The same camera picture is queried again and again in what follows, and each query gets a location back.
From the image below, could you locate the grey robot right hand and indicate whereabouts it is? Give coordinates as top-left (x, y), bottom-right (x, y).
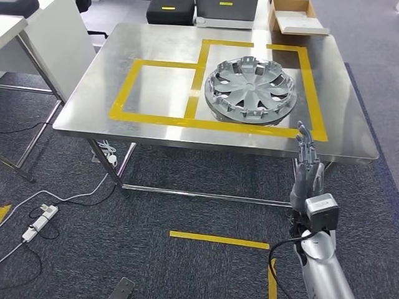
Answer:
top-left (290, 120), bottom-right (325, 216)

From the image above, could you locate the grey plastic wheel hubcap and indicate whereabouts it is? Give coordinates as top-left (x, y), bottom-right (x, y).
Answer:
top-left (204, 56), bottom-right (298, 126)

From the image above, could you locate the yellow tape outline on workbench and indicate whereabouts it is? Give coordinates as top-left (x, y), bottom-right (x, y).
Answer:
top-left (108, 39), bottom-right (329, 143)

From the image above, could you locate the stainless steel workbench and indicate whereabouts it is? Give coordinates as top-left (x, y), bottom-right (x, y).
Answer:
top-left (52, 22), bottom-right (380, 207)

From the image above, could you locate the yellow broken floor tape square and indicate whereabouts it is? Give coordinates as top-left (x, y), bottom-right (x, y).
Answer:
top-left (169, 230), bottom-right (278, 299)

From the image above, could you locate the white board in box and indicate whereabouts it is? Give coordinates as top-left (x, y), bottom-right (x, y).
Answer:
top-left (276, 11), bottom-right (330, 36)

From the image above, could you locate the cardboard box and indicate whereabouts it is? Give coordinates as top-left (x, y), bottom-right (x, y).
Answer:
top-left (268, 0), bottom-right (330, 36)

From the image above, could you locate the white flat device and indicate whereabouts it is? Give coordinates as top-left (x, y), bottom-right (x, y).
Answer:
top-left (193, 16), bottom-right (255, 31)

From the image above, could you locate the grey case with yellow label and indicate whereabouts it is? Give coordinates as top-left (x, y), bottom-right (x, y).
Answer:
top-left (195, 0), bottom-right (259, 21)

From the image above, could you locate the black case with yellow label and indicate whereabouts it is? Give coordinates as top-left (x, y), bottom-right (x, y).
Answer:
top-left (147, 0), bottom-right (196, 26)

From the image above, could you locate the black office chair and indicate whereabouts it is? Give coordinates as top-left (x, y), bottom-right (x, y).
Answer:
top-left (76, 0), bottom-right (109, 39)

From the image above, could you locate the white desk with steel legs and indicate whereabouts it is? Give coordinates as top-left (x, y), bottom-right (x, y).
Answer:
top-left (0, 0), bottom-right (97, 183)

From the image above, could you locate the white power strip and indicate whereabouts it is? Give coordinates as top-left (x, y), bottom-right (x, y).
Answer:
top-left (22, 205), bottom-right (59, 244)

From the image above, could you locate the black bag on desk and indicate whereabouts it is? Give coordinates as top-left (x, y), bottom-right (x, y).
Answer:
top-left (0, 0), bottom-right (40, 19)

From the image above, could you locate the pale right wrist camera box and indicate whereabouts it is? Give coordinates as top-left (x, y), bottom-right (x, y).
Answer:
top-left (305, 192), bottom-right (340, 234)

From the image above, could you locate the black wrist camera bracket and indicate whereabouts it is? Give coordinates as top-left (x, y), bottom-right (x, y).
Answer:
top-left (289, 210), bottom-right (309, 242)

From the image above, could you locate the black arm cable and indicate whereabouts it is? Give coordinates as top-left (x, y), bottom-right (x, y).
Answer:
top-left (268, 230), bottom-right (319, 299)

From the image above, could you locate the white coiled cable adapter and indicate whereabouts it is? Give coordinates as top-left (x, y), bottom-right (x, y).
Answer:
top-left (91, 140), bottom-right (119, 168)

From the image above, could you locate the black floor cable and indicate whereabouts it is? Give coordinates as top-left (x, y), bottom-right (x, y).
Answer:
top-left (0, 186), bottom-right (116, 290)

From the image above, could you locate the white floor cable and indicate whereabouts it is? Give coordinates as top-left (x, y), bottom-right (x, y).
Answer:
top-left (0, 173), bottom-right (110, 265)

